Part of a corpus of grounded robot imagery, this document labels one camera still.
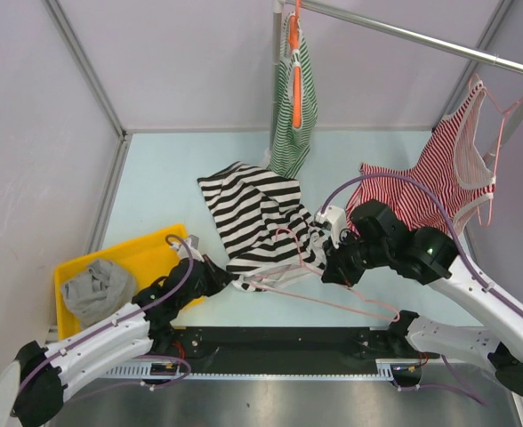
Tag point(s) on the orange plastic hanger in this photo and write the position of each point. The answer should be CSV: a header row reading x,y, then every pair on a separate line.
x,y
294,43

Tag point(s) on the yellow plastic bin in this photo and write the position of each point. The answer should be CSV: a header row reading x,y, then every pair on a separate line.
x,y
146,258

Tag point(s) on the pink wire hanger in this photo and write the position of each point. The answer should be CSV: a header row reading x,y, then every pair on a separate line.
x,y
315,276

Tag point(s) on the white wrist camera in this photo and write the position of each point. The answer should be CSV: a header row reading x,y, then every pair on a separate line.
x,y
333,219
189,249

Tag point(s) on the red white striped tank top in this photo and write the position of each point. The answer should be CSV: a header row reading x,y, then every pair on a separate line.
x,y
450,166

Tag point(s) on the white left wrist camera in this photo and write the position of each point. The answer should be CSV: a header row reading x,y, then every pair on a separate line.
x,y
189,249

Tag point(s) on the white slotted cable duct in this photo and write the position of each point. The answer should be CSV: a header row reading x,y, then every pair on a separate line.
x,y
154,370

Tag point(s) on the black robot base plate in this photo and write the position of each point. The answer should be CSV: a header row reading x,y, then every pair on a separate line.
x,y
224,344

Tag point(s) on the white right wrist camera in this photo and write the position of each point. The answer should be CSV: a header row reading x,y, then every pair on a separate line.
x,y
333,219

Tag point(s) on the green white striped tank top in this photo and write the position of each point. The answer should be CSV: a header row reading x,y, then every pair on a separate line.
x,y
291,146

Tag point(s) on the pink hanger under red top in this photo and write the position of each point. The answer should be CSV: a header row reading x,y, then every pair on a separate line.
x,y
500,112

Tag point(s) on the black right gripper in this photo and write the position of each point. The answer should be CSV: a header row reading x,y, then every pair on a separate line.
x,y
336,267

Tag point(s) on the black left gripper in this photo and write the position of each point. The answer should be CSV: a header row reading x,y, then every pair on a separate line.
x,y
219,277

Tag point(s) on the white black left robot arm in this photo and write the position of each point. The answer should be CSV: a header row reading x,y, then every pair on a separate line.
x,y
51,375

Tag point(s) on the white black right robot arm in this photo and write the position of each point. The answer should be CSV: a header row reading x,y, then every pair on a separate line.
x,y
431,258

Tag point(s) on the metal clothes rail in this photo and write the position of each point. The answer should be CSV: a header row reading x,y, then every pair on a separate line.
x,y
460,50

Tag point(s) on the black white striped tank top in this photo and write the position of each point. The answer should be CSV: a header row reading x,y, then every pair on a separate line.
x,y
270,237

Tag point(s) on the grey cloth garment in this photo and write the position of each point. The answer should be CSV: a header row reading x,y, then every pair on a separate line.
x,y
101,289

